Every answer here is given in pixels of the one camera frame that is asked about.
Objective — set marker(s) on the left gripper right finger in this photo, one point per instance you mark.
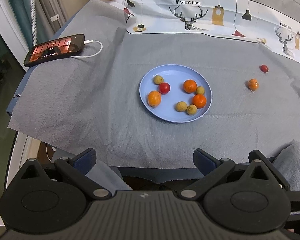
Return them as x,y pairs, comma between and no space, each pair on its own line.
214,173

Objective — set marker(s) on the small red cherry tomato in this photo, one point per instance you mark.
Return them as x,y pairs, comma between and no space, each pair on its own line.
164,88

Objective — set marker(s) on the blue plastic plate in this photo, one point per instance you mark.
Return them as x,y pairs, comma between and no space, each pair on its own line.
175,75

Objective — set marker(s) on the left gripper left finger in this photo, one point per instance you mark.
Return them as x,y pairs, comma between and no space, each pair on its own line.
74,170

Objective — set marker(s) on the pale tan longan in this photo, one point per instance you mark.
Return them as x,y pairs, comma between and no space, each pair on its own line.
158,79

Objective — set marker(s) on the red cherry tomato with stem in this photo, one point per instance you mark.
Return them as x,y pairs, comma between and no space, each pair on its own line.
264,68

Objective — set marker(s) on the large yellow-green longan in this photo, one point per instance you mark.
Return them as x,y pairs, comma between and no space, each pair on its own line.
191,110

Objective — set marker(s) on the orange tangerine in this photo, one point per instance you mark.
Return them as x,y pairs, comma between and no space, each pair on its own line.
199,101
189,86

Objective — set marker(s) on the grey curtain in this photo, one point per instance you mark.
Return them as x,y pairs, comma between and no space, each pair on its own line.
47,17

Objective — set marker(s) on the grey cloth cover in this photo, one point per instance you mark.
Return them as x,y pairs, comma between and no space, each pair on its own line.
92,100

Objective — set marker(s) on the black smartphone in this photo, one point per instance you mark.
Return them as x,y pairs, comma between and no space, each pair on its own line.
55,49

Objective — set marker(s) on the orange fruit edge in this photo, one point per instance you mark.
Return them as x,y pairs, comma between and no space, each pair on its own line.
253,84

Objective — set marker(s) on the yellow longan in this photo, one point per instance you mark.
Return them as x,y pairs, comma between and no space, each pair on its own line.
181,106
200,90

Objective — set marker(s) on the orange kumquat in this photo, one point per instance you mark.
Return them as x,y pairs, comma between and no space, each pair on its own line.
154,98

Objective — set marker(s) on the white deer print cloth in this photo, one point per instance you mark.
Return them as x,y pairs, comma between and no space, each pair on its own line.
245,20

